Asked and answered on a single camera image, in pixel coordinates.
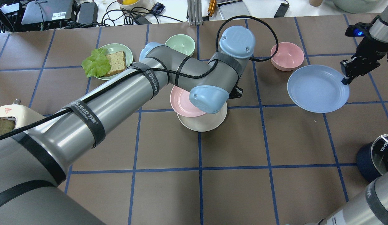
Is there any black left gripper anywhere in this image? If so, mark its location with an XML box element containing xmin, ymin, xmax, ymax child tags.
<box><xmin>228</xmin><ymin>82</ymin><xmax>243</xmax><ymax>100</ymax></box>

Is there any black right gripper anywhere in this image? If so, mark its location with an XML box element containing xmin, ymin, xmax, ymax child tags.
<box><xmin>340</xmin><ymin>36</ymin><xmax>388</xmax><ymax>85</ymax></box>

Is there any blue plate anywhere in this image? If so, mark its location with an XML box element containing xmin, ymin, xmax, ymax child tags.
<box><xmin>287</xmin><ymin>65</ymin><xmax>350</xmax><ymax>113</ymax></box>

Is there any pink plate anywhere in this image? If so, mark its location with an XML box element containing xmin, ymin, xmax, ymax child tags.
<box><xmin>170</xmin><ymin>86</ymin><xmax>205</xmax><ymax>117</ymax></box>

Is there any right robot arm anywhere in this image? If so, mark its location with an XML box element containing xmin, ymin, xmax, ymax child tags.
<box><xmin>317</xmin><ymin>5</ymin><xmax>388</xmax><ymax>225</ymax></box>

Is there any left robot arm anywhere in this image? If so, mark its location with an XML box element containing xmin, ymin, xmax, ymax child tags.
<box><xmin>0</xmin><ymin>26</ymin><xmax>256</xmax><ymax>225</ymax></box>

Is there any white plate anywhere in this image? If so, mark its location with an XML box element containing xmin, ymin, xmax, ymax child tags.
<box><xmin>177</xmin><ymin>102</ymin><xmax>228</xmax><ymax>132</ymax></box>

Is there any pink bowl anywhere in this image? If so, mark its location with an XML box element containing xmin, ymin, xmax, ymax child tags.
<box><xmin>271</xmin><ymin>42</ymin><xmax>305</xmax><ymax>71</ymax></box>

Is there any green bowl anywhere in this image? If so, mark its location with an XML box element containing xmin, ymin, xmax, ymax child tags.
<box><xmin>165</xmin><ymin>34</ymin><xmax>196</xmax><ymax>57</ymax></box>

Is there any blue saucepan with lid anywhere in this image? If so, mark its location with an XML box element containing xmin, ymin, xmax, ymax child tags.
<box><xmin>356</xmin><ymin>134</ymin><xmax>388</xmax><ymax>183</ymax></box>

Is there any bread slice on plate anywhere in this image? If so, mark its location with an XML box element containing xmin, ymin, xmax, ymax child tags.
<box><xmin>103</xmin><ymin>51</ymin><xmax>127</xmax><ymax>77</ymax></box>

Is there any green plate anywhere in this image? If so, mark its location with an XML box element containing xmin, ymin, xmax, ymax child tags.
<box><xmin>98</xmin><ymin>43</ymin><xmax>134</xmax><ymax>81</ymax></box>

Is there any green lettuce leaf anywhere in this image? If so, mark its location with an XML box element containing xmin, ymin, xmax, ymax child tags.
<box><xmin>81</xmin><ymin>48</ymin><xmax>111</xmax><ymax>78</ymax></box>

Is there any white toaster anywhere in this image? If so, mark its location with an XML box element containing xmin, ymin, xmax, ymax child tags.
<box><xmin>0</xmin><ymin>99</ymin><xmax>45</xmax><ymax>129</ymax></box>

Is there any black laptop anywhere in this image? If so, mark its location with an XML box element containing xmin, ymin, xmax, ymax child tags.
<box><xmin>21</xmin><ymin>0</ymin><xmax>77</xmax><ymax>25</ymax></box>

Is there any bread slice in toaster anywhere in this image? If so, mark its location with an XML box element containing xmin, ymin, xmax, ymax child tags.
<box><xmin>0</xmin><ymin>117</ymin><xmax>16</xmax><ymax>136</ymax></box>

